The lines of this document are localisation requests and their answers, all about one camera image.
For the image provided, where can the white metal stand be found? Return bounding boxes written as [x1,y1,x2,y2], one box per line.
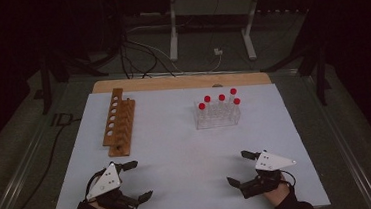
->
[164,0,268,68]

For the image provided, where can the person's left hand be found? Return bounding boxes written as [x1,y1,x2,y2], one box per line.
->
[90,199,114,209]

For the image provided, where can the black floor cable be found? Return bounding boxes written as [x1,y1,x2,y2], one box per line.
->
[117,28,176,82]

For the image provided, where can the red-capped clear test tube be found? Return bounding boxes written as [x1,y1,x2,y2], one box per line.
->
[217,93,227,115]
[197,102,208,124]
[203,94,213,116]
[232,97,243,117]
[228,86,239,107]

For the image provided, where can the black tripod stand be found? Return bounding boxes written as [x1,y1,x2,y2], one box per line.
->
[255,6,334,111]
[36,40,112,116]

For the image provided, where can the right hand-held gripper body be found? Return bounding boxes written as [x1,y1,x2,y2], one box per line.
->
[236,148,299,200]

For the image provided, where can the aluminium floor rail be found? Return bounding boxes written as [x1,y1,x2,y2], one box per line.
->
[299,66,371,209]
[0,80,82,209]

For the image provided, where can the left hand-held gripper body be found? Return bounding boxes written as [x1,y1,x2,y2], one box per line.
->
[83,160,141,209]

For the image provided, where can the clear acrylic test tube rack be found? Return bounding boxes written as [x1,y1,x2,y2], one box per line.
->
[192,96,243,131]

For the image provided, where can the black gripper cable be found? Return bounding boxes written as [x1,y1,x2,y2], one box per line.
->
[82,169,110,203]
[279,168,297,189]

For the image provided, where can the long black cable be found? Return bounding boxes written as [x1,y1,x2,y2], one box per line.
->
[0,116,89,209]

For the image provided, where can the wooden test tube rack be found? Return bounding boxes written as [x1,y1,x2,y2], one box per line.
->
[97,86,140,159]

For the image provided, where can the person's right hand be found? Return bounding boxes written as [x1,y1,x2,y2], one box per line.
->
[261,172,295,209]

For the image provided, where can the white cable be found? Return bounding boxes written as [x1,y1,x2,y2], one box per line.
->
[124,31,224,80]

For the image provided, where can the white table cover sheet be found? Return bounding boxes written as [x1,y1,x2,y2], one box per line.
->
[40,75,331,209]

